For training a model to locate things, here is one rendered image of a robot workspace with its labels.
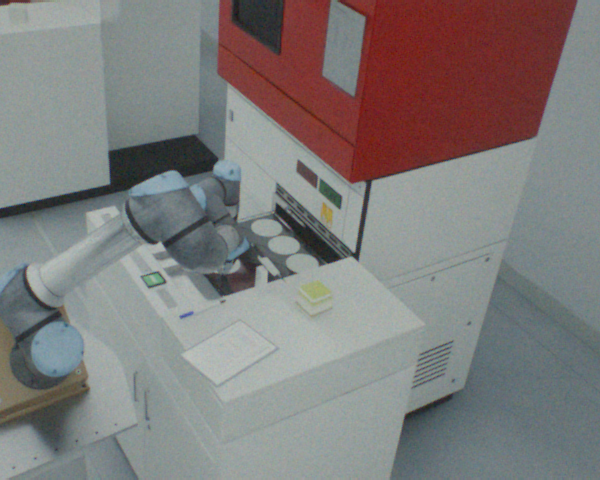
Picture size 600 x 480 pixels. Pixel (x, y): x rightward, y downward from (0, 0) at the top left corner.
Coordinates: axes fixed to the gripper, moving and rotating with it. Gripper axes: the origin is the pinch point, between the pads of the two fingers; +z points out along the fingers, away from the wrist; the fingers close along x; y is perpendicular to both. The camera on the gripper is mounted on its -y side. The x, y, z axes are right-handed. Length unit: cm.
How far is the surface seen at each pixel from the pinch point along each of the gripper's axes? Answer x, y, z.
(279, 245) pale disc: -17.1, 17.6, 1.3
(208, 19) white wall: 28, 408, 70
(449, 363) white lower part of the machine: -88, 34, 64
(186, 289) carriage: 10.2, -4.5, 3.3
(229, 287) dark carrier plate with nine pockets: -2.2, -4.9, 1.4
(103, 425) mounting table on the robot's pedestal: 26, -52, 9
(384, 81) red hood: -40, 6, -61
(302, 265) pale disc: -24.1, 7.7, 1.3
